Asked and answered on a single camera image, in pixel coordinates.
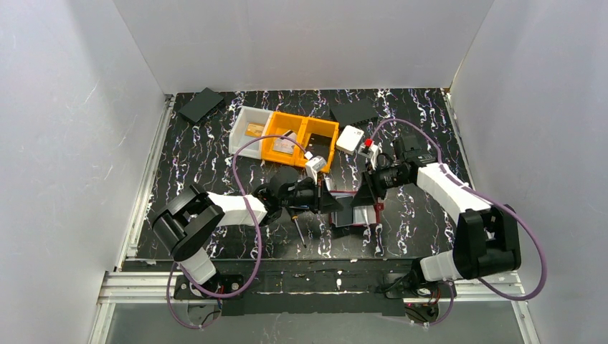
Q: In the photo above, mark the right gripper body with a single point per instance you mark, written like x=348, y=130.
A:
x=366, y=185

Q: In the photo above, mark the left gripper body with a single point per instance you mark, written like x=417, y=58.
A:
x=321, y=198

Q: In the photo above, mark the red card holder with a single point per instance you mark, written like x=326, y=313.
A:
x=354, y=216

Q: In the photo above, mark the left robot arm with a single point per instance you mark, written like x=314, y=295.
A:
x=187, y=222

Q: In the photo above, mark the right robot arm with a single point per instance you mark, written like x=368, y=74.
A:
x=486, y=237

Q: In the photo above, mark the yellow bin with silver card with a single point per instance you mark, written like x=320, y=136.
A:
x=284, y=129

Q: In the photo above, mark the silver VIP card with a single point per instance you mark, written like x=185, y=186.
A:
x=285, y=145

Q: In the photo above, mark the yellow bin with black card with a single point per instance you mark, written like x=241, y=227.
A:
x=319, y=137

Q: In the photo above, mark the gold card in white bin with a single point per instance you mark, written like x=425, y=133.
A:
x=254, y=130

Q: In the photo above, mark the black yellow screwdriver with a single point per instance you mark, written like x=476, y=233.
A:
x=294, y=219

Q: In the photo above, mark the white small box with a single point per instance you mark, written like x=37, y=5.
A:
x=349, y=139

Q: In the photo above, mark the black flat box right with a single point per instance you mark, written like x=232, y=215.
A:
x=354, y=113

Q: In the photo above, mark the black flat box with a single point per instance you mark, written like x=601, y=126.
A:
x=201, y=105
x=354, y=113

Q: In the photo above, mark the white plastic bin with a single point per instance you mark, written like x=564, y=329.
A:
x=237, y=137

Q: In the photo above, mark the black flat box left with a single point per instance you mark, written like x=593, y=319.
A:
x=201, y=105

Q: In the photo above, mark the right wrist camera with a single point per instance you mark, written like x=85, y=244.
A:
x=370, y=151

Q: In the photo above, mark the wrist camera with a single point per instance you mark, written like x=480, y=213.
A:
x=370, y=151
x=314, y=165

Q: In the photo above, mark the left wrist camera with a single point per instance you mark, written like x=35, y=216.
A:
x=314, y=165

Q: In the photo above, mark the aluminium table rail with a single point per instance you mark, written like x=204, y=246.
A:
x=119, y=286

